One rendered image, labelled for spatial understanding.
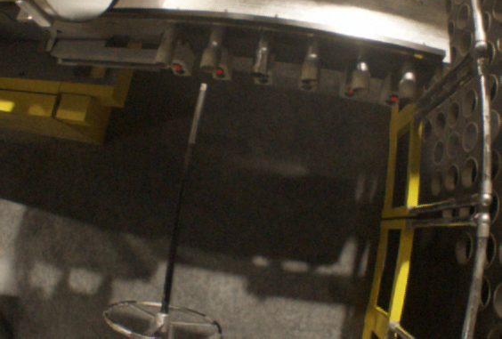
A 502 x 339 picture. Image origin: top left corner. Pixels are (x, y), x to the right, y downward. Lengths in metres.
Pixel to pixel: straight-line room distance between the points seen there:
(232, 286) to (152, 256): 0.49
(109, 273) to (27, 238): 0.67
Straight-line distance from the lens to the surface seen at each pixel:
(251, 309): 1.98
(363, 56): 1.21
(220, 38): 1.23
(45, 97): 1.82
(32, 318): 2.57
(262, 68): 1.15
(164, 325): 1.14
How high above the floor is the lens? 1.92
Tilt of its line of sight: 79 degrees down
